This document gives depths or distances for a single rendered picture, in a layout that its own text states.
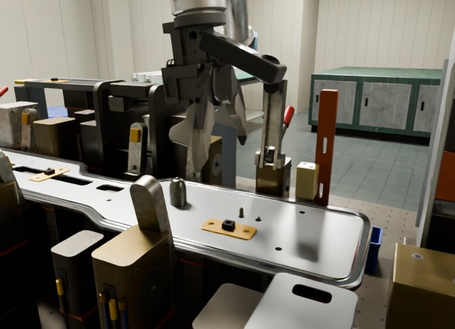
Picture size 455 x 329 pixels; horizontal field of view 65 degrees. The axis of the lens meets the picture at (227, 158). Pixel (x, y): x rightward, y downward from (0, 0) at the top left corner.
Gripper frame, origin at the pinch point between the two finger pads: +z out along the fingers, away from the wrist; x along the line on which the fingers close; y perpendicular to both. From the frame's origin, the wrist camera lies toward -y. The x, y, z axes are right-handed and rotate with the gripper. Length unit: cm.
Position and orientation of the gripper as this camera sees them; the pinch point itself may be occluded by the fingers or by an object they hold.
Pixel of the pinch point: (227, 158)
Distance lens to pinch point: 53.1
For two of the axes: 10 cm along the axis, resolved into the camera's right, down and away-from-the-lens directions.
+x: -4.4, 2.7, -8.6
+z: 1.0, 9.6, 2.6
